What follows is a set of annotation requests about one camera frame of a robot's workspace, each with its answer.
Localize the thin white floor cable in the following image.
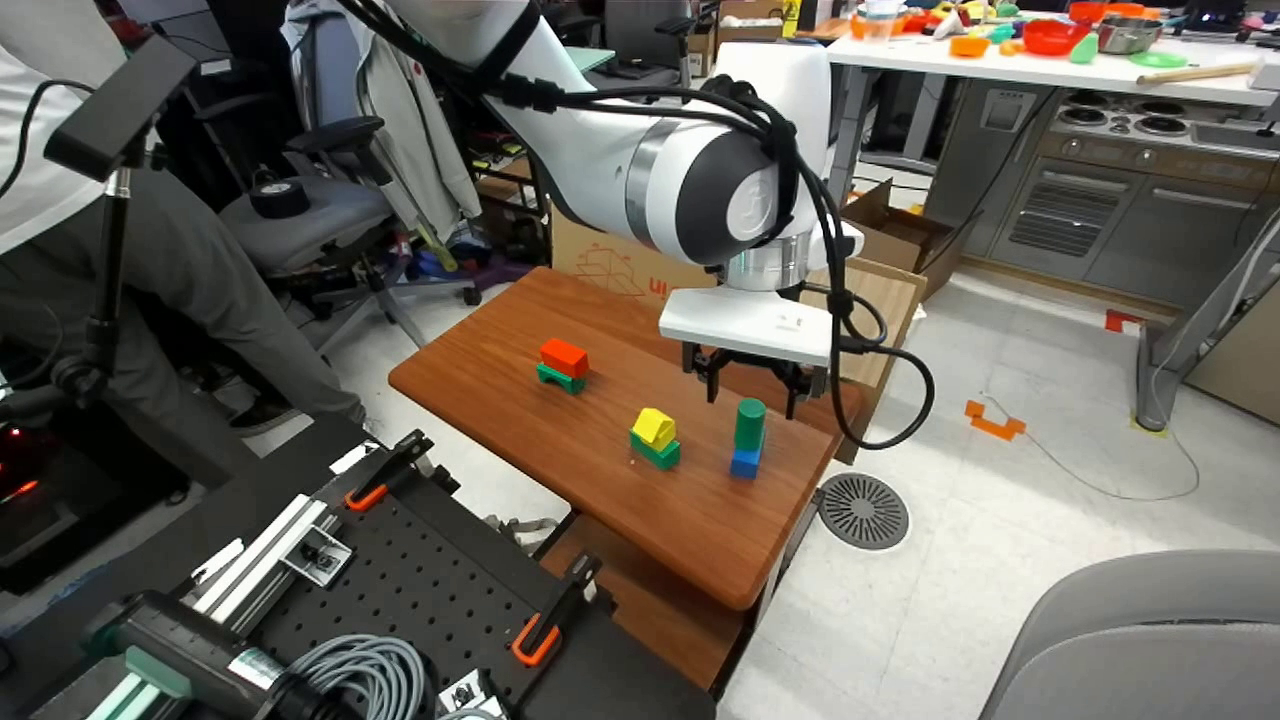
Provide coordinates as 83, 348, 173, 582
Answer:
1009, 396, 1208, 507

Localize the person in grey trousers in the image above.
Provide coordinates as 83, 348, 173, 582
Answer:
0, 0, 368, 432

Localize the orange toy cup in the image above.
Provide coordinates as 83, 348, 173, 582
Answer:
942, 27, 997, 63

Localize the green cylindrical block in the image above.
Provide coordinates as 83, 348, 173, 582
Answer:
731, 396, 770, 461

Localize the wooden rolling pin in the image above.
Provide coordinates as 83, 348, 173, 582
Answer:
1135, 55, 1266, 90

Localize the orange floor tape marker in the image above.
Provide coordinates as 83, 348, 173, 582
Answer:
958, 396, 1029, 444

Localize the yellow house-shaped block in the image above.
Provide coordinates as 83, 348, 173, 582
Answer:
626, 403, 678, 454

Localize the green block under red block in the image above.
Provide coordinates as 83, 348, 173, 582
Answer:
533, 361, 589, 400

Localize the grey toy kitchen cabinet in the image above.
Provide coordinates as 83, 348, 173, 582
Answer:
924, 84, 1280, 320

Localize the red toy bowl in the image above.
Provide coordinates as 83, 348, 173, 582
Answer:
1018, 12, 1091, 59

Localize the aluminium rail profile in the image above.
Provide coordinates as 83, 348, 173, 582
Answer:
181, 486, 361, 631

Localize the black perforated breadboard table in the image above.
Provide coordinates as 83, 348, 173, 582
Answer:
0, 409, 731, 720

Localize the grey coiled cable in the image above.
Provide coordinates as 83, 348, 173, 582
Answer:
279, 626, 433, 720

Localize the open cardboard box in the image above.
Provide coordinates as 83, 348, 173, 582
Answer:
834, 177, 958, 304

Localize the green block under yellow block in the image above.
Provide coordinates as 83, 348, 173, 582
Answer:
626, 432, 687, 475

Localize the black camera on stand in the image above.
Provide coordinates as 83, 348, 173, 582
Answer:
39, 31, 203, 410

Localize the round metal floor drain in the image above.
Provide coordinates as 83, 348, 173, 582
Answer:
810, 467, 914, 554

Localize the orange-handled black clamp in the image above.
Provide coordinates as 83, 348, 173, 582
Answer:
341, 423, 439, 519
509, 548, 606, 671

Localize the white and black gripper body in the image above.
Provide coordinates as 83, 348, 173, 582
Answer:
656, 285, 839, 403

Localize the grey office chair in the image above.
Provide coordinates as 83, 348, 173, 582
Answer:
975, 545, 1280, 720

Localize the white table with toys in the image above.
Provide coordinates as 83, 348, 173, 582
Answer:
821, 19, 1280, 432

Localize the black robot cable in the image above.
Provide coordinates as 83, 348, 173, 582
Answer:
337, 0, 939, 454

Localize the orange-red rectangular block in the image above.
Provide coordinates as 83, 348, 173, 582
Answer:
535, 335, 594, 384

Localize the dark office chair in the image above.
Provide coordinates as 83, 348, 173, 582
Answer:
181, 0, 499, 326

